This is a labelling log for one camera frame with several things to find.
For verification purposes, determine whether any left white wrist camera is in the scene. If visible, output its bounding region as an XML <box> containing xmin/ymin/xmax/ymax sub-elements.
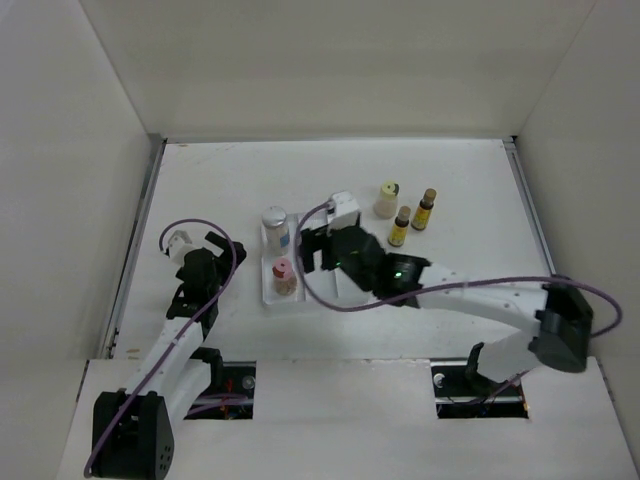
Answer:
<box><xmin>165</xmin><ymin>230</ymin><xmax>196</xmax><ymax>266</ymax></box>

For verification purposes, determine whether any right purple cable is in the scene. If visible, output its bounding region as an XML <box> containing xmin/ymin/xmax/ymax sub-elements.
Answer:
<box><xmin>293</xmin><ymin>198</ymin><xmax>624</xmax><ymax>339</ymax></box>

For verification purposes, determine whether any pink-capped spice jar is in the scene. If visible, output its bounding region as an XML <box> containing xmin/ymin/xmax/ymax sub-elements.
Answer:
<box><xmin>272</xmin><ymin>257</ymin><xmax>297</xmax><ymax>296</ymax></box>

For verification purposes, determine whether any right aluminium frame rail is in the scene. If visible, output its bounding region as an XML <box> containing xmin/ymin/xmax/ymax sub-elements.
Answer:
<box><xmin>502</xmin><ymin>137</ymin><xmax>556</xmax><ymax>274</ymax></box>

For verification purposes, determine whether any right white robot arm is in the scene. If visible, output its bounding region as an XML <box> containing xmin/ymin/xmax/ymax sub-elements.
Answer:
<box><xmin>230</xmin><ymin>226</ymin><xmax>593</xmax><ymax>396</ymax></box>

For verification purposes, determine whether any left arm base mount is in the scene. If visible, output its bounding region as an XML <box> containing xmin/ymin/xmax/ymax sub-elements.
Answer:
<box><xmin>186</xmin><ymin>348</ymin><xmax>257</xmax><ymax>421</ymax></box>

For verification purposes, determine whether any tall yellow brown-capped bottle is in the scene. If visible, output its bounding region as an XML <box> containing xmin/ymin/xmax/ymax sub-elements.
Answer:
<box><xmin>411</xmin><ymin>188</ymin><xmax>437</xmax><ymax>231</ymax></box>

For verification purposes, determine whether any yellow-capped spice jar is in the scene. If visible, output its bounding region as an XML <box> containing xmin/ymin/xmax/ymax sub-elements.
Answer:
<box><xmin>373</xmin><ymin>181</ymin><xmax>400</xmax><ymax>219</ymax></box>

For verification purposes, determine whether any aluminium frame rail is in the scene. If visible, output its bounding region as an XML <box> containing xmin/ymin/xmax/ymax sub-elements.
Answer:
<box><xmin>96</xmin><ymin>133</ymin><xmax>167</xmax><ymax>359</ymax></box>
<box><xmin>502</xmin><ymin>137</ymin><xmax>556</xmax><ymax>274</ymax></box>

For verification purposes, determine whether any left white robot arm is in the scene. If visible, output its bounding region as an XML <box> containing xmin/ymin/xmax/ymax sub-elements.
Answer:
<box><xmin>84</xmin><ymin>231</ymin><xmax>246</xmax><ymax>479</ymax></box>

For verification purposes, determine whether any white three-compartment tray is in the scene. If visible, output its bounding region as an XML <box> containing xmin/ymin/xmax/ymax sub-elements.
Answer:
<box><xmin>260</xmin><ymin>214</ymin><xmax>368</xmax><ymax>311</ymax></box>

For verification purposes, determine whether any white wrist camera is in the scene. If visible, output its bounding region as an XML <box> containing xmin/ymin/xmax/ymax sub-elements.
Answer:
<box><xmin>165</xmin><ymin>230</ymin><xmax>196</xmax><ymax>266</ymax></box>
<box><xmin>326</xmin><ymin>191</ymin><xmax>361</xmax><ymax>232</ymax></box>

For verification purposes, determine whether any white bottle silver cap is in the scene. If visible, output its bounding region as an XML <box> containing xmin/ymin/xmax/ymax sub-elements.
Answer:
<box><xmin>261</xmin><ymin>206</ymin><xmax>290</xmax><ymax>255</ymax></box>

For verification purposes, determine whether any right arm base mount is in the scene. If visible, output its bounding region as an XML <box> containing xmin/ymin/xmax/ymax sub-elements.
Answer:
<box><xmin>430</xmin><ymin>343</ymin><xmax>529</xmax><ymax>420</ymax></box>

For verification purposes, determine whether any small yellow brown-capped bottle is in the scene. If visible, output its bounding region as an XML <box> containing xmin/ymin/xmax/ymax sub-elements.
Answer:
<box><xmin>388</xmin><ymin>206</ymin><xmax>411</xmax><ymax>248</ymax></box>

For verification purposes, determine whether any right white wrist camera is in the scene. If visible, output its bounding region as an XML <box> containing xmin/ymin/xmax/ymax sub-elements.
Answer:
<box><xmin>326</xmin><ymin>191</ymin><xmax>361</xmax><ymax>232</ymax></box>

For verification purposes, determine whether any left aluminium frame rail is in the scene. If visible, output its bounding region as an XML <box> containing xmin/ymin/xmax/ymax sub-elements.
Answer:
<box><xmin>96</xmin><ymin>133</ymin><xmax>167</xmax><ymax>359</ymax></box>

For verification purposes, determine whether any purple cable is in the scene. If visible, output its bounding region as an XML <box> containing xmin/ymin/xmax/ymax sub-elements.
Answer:
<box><xmin>293</xmin><ymin>198</ymin><xmax>624</xmax><ymax>339</ymax></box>
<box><xmin>82</xmin><ymin>218</ymin><xmax>239</xmax><ymax>476</ymax></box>

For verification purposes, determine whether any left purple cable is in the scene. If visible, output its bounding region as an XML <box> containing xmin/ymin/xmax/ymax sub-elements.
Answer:
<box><xmin>82</xmin><ymin>218</ymin><xmax>239</xmax><ymax>476</ymax></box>

